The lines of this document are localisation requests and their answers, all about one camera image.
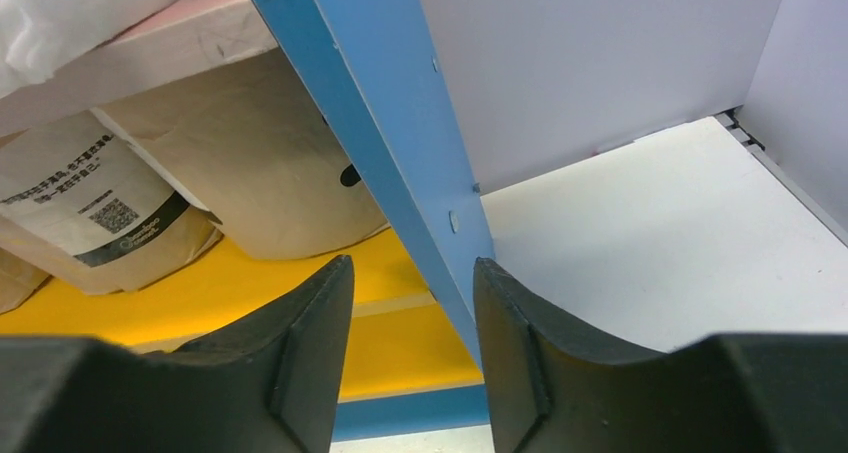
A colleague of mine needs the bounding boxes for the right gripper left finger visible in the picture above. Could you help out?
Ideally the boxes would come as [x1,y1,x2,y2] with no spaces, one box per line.
[1,255,354,452]

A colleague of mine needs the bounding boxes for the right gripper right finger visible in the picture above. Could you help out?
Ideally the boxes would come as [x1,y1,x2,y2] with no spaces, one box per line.
[473,258,847,452]

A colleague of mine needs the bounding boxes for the blue shelf with coloured boards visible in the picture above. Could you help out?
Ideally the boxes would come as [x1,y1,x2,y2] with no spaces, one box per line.
[0,0,498,443]

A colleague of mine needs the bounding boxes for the brown printed paper roll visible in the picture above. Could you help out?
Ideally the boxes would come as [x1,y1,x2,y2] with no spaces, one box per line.
[0,250,51,313]

